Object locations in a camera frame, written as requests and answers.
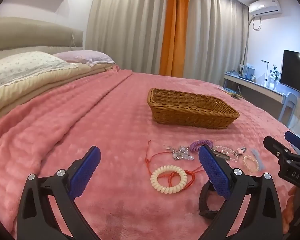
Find pink pillow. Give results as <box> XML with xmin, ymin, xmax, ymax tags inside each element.
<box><xmin>52</xmin><ymin>50</ymin><xmax>116</xmax><ymax>67</ymax></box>

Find black wrist watch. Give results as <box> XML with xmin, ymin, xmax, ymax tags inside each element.
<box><xmin>198</xmin><ymin>180</ymin><xmax>223</xmax><ymax>218</ymax></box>

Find person's right hand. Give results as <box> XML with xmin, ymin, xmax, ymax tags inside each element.
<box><xmin>283</xmin><ymin>187</ymin><xmax>297</xmax><ymax>233</ymax></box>

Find white desk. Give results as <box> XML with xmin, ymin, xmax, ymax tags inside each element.
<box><xmin>223</xmin><ymin>71</ymin><xmax>287</xmax><ymax>103</ymax></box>

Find white vase with flowers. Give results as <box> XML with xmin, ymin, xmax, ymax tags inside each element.
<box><xmin>270</xmin><ymin>65</ymin><xmax>282</xmax><ymax>90</ymax></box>

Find red string bracelet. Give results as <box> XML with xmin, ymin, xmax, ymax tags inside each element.
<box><xmin>145</xmin><ymin>140</ymin><xmax>206</xmax><ymax>188</ymax></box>

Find grey curtain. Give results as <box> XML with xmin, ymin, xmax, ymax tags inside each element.
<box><xmin>86</xmin><ymin>0</ymin><xmax>171</xmax><ymax>75</ymax></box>
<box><xmin>182</xmin><ymin>0</ymin><xmax>249</xmax><ymax>86</ymax></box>

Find pale blue translucent band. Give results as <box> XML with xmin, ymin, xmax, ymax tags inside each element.
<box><xmin>251</xmin><ymin>148</ymin><xmax>265</xmax><ymax>170</ymax></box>

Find books on desk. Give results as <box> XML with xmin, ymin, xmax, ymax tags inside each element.
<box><xmin>238</xmin><ymin>62</ymin><xmax>257</xmax><ymax>81</ymax></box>

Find brown wicker basket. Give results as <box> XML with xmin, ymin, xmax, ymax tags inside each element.
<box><xmin>147</xmin><ymin>88</ymin><xmax>240</xmax><ymax>130</ymax></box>

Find white spiral hair tie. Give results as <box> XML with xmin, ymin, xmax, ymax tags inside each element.
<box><xmin>150</xmin><ymin>165</ymin><xmax>187</xmax><ymax>193</ymax></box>

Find beige padded headboard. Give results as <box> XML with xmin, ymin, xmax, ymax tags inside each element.
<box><xmin>0</xmin><ymin>17</ymin><xmax>84</xmax><ymax>53</ymax></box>

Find orange curtain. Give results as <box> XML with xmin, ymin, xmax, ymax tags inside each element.
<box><xmin>159</xmin><ymin>0</ymin><xmax>191</xmax><ymax>77</ymax></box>

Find white floral pillow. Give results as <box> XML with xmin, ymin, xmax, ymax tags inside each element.
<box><xmin>0</xmin><ymin>51</ymin><xmax>78</xmax><ymax>90</ymax></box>

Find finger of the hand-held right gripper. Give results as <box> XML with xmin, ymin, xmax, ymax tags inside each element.
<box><xmin>263</xmin><ymin>136</ymin><xmax>292</xmax><ymax>162</ymax></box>
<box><xmin>284</xmin><ymin>131</ymin><xmax>300</xmax><ymax>155</ymax></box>

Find pink fleece blanket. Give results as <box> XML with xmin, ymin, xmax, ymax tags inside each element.
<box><xmin>0</xmin><ymin>69</ymin><xmax>300</xmax><ymax>240</ymax></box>

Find black television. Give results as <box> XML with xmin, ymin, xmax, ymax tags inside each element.
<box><xmin>280</xmin><ymin>50</ymin><xmax>300</xmax><ymax>98</ymax></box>

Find white air conditioner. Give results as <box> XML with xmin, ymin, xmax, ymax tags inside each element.
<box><xmin>248</xmin><ymin>0</ymin><xmax>283</xmax><ymax>16</ymax></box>

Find purple spiral wristband with clasp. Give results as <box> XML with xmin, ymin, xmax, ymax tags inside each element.
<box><xmin>189</xmin><ymin>140</ymin><xmax>231</xmax><ymax>161</ymax></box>

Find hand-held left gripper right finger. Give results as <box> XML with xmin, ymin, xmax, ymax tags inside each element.
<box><xmin>198</xmin><ymin>145</ymin><xmax>283</xmax><ymax>240</ymax></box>

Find clear crystal bead bracelet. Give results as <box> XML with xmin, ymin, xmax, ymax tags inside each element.
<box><xmin>212</xmin><ymin>144</ymin><xmax>238</xmax><ymax>161</ymax></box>

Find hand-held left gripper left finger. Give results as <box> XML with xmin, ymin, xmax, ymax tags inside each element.
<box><xmin>16</xmin><ymin>145</ymin><xmax>102</xmax><ymax>240</ymax></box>

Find beige quilt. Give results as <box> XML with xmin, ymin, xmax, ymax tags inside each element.
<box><xmin>0</xmin><ymin>62</ymin><xmax>121</xmax><ymax>123</ymax></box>

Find white desk lamp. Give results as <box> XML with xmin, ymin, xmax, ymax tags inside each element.
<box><xmin>261</xmin><ymin>60</ymin><xmax>272</xmax><ymax>82</ymax></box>

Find pale blue chair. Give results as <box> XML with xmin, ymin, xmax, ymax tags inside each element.
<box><xmin>277</xmin><ymin>92</ymin><xmax>298</xmax><ymax>128</ymax></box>

